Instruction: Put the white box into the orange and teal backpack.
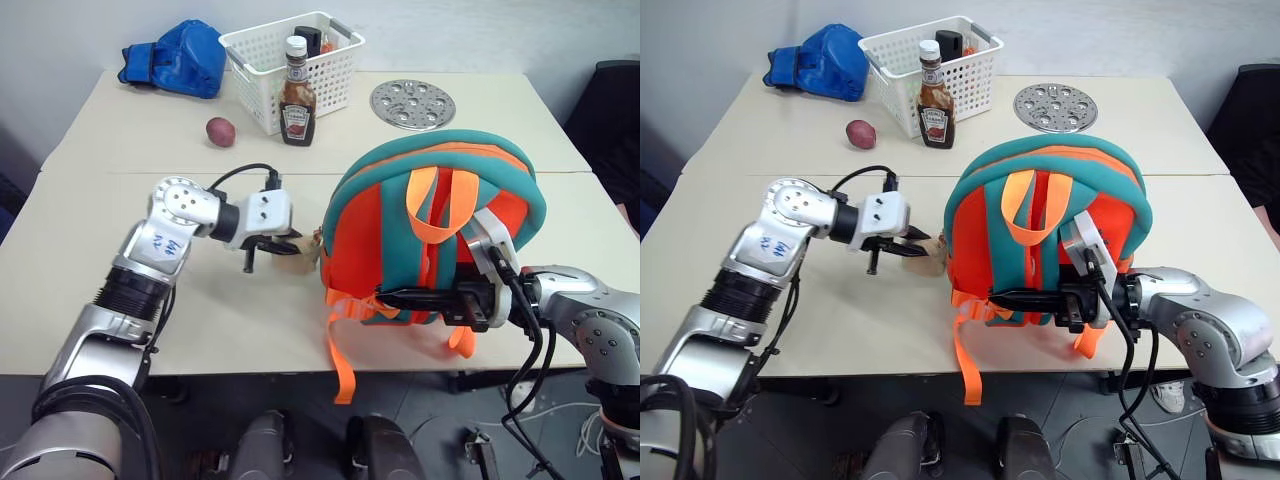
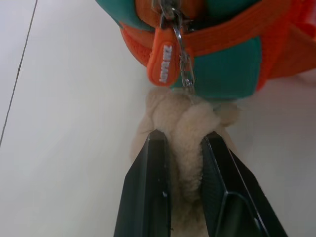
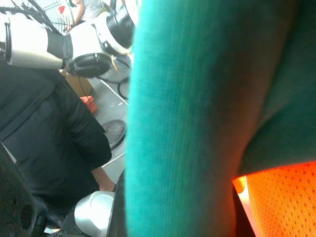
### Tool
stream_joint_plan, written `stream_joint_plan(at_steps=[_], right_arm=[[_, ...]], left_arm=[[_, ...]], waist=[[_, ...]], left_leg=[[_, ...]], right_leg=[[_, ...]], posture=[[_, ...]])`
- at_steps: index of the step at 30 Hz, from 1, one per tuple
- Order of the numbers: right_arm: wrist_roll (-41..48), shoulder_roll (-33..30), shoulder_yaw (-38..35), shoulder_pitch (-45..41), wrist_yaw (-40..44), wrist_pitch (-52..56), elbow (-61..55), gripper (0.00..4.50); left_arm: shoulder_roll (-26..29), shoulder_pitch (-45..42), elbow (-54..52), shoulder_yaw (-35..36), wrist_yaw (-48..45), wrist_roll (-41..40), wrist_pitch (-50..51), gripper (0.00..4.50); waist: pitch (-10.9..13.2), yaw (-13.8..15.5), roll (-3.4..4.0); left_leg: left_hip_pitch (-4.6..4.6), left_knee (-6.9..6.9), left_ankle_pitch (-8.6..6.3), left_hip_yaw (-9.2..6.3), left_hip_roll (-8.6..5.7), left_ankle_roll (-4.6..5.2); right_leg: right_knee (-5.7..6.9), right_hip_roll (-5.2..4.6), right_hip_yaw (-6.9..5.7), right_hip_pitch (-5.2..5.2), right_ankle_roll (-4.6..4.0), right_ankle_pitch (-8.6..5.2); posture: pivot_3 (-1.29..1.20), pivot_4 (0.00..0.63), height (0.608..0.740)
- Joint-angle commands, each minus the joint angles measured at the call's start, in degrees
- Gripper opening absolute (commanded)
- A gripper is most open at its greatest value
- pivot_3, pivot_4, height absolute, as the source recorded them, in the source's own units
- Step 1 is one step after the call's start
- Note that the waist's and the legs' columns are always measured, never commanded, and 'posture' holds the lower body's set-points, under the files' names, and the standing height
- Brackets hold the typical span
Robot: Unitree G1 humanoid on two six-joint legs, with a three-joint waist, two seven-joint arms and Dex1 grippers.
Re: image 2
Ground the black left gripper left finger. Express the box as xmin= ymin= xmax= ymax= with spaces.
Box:
xmin=114 ymin=130 xmax=173 ymax=237

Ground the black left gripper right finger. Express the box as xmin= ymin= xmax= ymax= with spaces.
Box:
xmin=201 ymin=131 xmax=288 ymax=237

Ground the cream plush toy keychain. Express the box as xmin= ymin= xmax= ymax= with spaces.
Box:
xmin=130 ymin=88 xmax=242 ymax=237

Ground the orange and teal backpack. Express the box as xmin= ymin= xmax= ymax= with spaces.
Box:
xmin=95 ymin=0 xmax=316 ymax=102

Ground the orange rubber zipper pull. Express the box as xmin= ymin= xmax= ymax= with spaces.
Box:
xmin=146 ymin=24 xmax=180 ymax=86

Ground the silver metal keychain chain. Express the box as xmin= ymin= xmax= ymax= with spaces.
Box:
xmin=160 ymin=0 xmax=198 ymax=96

